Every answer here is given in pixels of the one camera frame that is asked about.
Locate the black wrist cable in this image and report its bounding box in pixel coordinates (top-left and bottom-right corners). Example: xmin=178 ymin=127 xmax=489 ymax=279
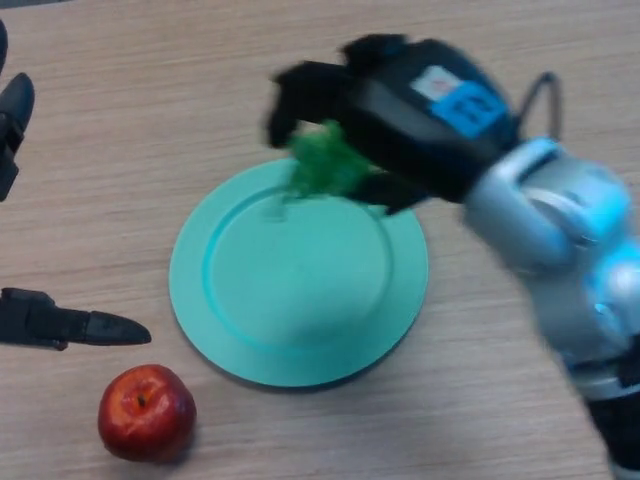
xmin=517 ymin=72 xmax=564 ymax=146

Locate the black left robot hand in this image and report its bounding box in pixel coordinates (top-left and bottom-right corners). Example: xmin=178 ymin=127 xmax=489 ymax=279
xmin=0 ymin=19 xmax=152 ymax=351

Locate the green grapes bunch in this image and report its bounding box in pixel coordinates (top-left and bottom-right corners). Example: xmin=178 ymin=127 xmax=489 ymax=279
xmin=284 ymin=118 xmax=386 ymax=201

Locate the red apple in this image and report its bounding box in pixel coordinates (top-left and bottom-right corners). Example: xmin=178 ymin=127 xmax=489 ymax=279
xmin=97 ymin=363 xmax=198 ymax=464

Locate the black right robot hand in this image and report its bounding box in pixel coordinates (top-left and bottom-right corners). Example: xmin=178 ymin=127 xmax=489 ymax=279
xmin=264 ymin=33 xmax=521 ymax=216

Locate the teal round plate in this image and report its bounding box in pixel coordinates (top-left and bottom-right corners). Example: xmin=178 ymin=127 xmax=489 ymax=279
xmin=168 ymin=158 xmax=430 ymax=389

